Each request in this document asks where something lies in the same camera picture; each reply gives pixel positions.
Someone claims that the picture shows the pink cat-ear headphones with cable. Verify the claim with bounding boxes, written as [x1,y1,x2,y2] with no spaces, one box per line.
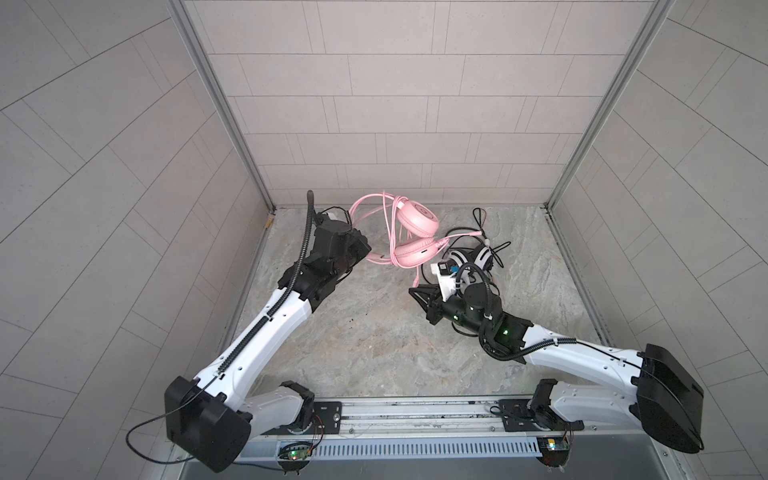
[348,192,450,287]

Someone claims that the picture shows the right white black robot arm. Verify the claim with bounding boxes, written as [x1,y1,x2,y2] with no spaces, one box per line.
[409,283,704,454]

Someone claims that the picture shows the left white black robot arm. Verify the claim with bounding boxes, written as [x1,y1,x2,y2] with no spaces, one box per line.
[164,211,371,473]

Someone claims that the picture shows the right circuit board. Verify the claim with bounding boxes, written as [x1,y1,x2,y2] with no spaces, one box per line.
[537,437,570,468]

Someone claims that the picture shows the white ventilation grille strip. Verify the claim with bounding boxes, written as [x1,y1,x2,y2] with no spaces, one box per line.
[239,437,542,462]

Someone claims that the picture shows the left green circuit board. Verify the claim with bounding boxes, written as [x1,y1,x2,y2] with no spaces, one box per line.
[277,441,314,471]

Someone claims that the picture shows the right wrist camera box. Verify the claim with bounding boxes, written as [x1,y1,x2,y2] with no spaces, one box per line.
[430,259,461,302]

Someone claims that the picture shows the white black headphones with cable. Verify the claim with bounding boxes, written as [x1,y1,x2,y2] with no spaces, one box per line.
[438,207,511,280]

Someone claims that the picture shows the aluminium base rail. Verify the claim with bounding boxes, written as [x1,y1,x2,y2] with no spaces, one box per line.
[167,392,670,442]

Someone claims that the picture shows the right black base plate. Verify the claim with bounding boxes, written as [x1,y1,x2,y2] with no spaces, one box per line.
[489,399,585,433]

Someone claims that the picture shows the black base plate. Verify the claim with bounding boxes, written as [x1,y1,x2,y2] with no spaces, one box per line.
[489,399,585,433]
[266,401,343,435]

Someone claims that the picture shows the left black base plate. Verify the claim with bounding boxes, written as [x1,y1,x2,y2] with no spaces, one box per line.
[266,401,343,435]

